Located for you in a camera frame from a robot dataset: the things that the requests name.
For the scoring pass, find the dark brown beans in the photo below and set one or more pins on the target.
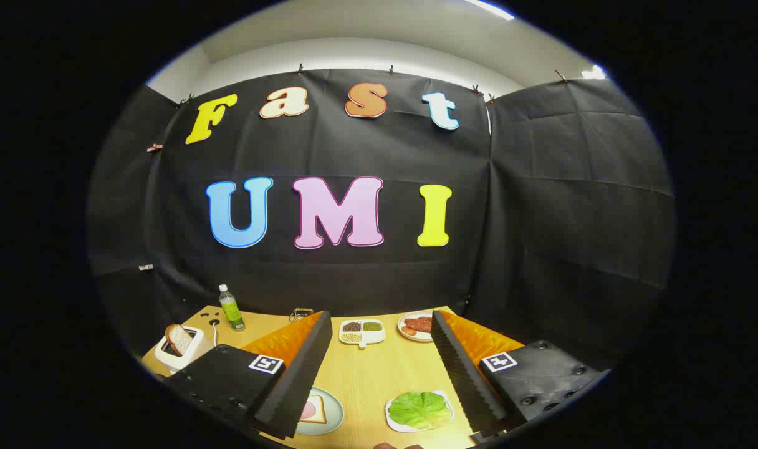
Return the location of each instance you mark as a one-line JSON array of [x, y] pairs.
[[352, 326]]

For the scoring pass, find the orange cloth clip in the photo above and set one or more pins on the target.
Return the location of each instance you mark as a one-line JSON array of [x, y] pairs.
[[154, 148]]

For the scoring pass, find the yellow soybeans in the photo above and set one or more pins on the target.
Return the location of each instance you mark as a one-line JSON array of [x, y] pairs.
[[351, 337]]

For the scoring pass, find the brown meat piece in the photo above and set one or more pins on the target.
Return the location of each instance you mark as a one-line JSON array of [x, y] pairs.
[[418, 323]]

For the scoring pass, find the metal utensil holder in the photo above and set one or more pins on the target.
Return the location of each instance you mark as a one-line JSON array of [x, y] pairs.
[[300, 313]]

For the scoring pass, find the green beans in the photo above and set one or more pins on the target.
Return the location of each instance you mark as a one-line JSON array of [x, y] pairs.
[[372, 326]]

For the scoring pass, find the pale green round plate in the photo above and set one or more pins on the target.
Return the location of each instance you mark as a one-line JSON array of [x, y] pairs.
[[333, 411]]

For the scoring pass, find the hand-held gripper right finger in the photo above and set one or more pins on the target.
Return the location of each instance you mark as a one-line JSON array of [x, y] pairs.
[[466, 380]]

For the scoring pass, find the white bread slice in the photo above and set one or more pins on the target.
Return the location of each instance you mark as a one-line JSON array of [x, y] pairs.
[[178, 340], [318, 415]]

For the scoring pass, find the green lettuce leaf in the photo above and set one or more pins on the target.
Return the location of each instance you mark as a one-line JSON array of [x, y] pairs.
[[418, 409]]

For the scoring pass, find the green drink bottle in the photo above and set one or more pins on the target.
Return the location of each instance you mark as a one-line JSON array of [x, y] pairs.
[[232, 307]]

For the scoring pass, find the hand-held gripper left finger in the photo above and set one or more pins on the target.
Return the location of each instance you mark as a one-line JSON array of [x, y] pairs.
[[298, 380]]

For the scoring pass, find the black backdrop cloth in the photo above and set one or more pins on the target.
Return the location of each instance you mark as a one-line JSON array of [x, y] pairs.
[[354, 156]]

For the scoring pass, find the pink ham slice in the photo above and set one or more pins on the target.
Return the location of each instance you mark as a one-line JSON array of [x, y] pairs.
[[307, 410]]

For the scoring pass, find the white divided dish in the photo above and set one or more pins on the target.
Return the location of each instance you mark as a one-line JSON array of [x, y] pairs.
[[376, 338]]

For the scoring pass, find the white oval meat plate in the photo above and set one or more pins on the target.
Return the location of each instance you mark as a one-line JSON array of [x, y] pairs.
[[410, 337]]

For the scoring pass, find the white leaf-shaped plate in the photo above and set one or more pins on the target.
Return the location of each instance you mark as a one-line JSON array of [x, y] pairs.
[[393, 425]]

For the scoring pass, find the ceiling light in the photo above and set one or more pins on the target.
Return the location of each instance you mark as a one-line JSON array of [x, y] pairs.
[[594, 73]]

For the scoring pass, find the white toaster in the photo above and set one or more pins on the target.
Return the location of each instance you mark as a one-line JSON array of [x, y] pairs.
[[170, 358]]

